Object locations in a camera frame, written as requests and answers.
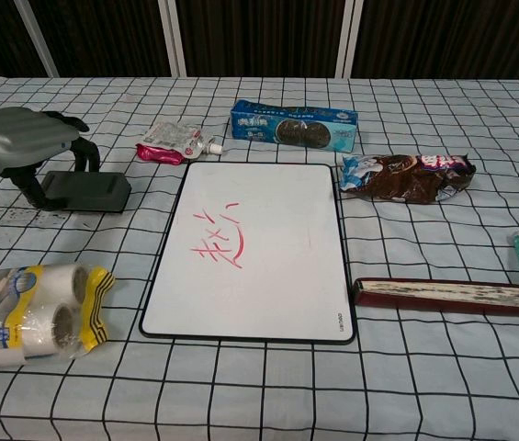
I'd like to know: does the brown and blue snack wrapper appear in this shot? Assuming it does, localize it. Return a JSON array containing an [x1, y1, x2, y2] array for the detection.
[[339, 153, 478, 204]]

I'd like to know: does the plastic wrap rolls yellow pack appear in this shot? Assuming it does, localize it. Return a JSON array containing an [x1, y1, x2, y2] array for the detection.
[[0, 264, 117, 371]]

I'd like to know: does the dark grey whiteboard eraser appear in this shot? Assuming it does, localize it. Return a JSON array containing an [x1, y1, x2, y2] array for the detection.
[[39, 170, 132, 213]]

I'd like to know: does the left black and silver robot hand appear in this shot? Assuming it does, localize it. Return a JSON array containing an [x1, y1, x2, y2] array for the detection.
[[0, 107, 100, 210]]

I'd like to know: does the blue cookie box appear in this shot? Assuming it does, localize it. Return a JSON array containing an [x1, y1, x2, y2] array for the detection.
[[230, 98, 360, 154]]

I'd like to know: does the white whiteboard with black frame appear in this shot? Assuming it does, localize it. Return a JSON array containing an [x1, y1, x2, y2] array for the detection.
[[138, 160, 357, 345]]

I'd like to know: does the white and pink spout pouch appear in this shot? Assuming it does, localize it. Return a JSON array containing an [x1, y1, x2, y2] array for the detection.
[[135, 119, 223, 165]]

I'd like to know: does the white partition frame post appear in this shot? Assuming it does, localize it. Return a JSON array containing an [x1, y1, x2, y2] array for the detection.
[[15, 0, 60, 78], [333, 0, 364, 79], [157, 0, 187, 78]]

